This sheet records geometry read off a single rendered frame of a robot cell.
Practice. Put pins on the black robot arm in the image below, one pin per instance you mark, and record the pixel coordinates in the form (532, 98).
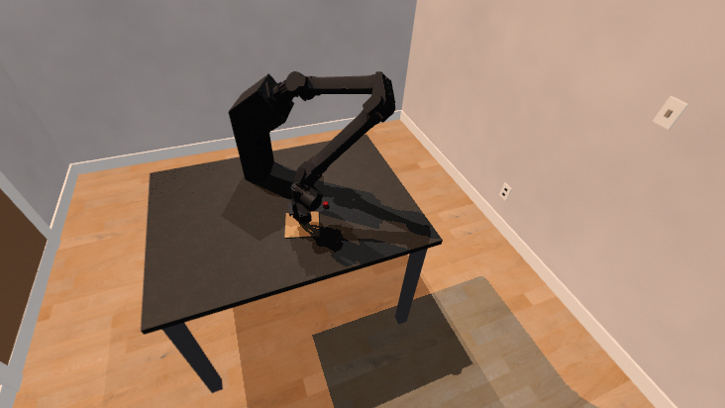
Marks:
(378, 108)

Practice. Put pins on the orange square mat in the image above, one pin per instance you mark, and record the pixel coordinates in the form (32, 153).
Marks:
(294, 230)

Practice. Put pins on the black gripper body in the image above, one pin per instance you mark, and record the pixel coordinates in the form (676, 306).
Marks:
(290, 210)

